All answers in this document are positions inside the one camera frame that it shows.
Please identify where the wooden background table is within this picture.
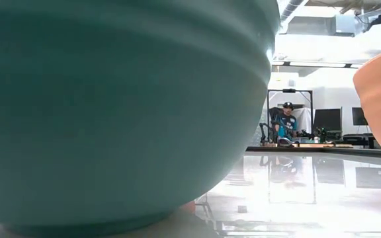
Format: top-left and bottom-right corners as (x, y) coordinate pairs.
(263, 141), (353, 149)

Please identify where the silver round air duct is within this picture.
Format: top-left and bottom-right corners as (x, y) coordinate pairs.
(278, 0), (307, 23)

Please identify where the white background cloth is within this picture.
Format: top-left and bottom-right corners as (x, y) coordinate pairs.
(292, 107), (312, 133)

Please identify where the person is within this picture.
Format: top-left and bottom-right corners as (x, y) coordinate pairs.
(274, 101), (299, 147)

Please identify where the black aluminium table frame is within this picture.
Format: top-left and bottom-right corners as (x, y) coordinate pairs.
(245, 146), (381, 158)

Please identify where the small black monitor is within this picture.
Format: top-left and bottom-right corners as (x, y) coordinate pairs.
(351, 106), (370, 126)

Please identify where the long ceiling light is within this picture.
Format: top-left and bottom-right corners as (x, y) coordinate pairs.
(271, 61), (363, 69)

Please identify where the large black monitor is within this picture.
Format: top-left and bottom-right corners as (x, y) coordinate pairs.
(313, 108), (343, 133)

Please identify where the green bowl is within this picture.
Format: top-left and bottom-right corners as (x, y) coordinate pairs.
(0, 0), (281, 238)

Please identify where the black background desk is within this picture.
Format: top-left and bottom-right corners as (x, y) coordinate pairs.
(342, 133), (376, 149)

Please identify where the grey ventilation duct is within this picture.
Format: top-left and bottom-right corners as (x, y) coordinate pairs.
(286, 15), (357, 37)

